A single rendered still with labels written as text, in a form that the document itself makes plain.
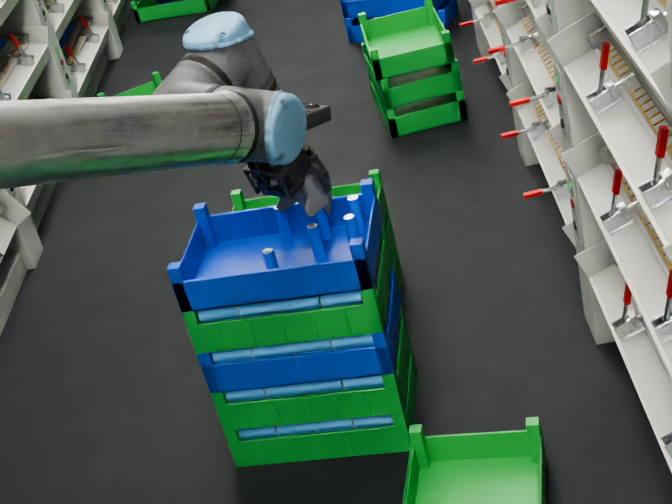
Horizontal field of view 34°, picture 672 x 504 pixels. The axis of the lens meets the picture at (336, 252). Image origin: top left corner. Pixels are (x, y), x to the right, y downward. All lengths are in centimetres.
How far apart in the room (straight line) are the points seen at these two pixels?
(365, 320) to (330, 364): 10
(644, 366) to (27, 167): 95
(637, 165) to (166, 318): 122
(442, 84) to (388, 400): 121
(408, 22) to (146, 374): 131
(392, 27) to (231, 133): 175
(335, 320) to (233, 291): 16
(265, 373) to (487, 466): 37
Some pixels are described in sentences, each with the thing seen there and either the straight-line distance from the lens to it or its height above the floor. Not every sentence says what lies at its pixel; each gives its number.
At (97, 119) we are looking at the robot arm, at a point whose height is 79.
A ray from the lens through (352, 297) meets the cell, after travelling 164.
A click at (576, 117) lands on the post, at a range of 173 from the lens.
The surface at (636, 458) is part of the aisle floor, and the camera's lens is 174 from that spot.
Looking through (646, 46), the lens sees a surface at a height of 72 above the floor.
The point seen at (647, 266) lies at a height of 35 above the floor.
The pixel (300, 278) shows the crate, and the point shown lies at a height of 35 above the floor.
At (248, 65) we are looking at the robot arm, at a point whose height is 68.
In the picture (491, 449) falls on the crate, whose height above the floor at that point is 2.
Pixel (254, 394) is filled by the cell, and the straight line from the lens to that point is 177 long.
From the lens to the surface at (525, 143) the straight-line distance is 252.
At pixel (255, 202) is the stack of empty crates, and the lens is 219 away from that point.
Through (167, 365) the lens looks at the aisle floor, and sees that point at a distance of 217.
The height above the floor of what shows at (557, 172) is 15.
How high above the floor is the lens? 119
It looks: 30 degrees down
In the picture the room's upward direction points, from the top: 14 degrees counter-clockwise
